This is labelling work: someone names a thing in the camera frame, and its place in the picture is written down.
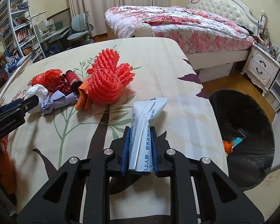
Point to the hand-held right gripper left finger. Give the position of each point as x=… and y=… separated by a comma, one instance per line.
x=126, y=151

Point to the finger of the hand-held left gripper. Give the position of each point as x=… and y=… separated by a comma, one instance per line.
x=31, y=103
x=11, y=105

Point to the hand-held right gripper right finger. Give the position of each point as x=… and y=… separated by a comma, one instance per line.
x=156, y=154

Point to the white plastic bag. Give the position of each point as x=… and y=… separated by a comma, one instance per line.
x=38, y=91

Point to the lavender cloth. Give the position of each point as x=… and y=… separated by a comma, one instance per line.
x=58, y=100

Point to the red plastic bag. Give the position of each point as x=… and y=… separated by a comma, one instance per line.
x=46, y=77

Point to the blue and white pouch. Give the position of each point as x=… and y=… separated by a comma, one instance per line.
x=142, y=121

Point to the red bottle with black cap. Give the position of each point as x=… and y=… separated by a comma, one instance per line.
x=72, y=79

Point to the orange wrapper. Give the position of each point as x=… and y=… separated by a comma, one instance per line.
x=82, y=95

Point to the orange plastic bag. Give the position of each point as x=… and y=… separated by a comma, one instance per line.
x=227, y=148

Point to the red foam net bundle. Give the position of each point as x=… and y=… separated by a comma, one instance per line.
x=107, y=81

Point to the teal tube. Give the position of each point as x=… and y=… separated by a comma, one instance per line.
x=238, y=142

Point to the wastebasket with black bag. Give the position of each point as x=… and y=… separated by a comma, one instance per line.
x=242, y=112

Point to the grey study desk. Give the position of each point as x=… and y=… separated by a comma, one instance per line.
x=58, y=32

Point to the white bookshelf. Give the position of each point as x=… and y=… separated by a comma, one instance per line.
x=21, y=28

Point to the floral printed tablecloth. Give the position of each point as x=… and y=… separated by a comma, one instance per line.
x=154, y=70

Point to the light blue office chair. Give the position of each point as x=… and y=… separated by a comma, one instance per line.
x=79, y=23

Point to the white under-bed box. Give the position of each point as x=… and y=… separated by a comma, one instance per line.
x=214, y=72

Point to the pink floral quilt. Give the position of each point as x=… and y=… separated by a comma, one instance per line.
x=177, y=28

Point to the white nightstand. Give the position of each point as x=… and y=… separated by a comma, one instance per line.
x=261, y=67

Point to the pile of small toiletries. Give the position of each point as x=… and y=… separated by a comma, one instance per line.
x=268, y=46

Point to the white upholstered bed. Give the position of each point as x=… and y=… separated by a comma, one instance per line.
x=224, y=7

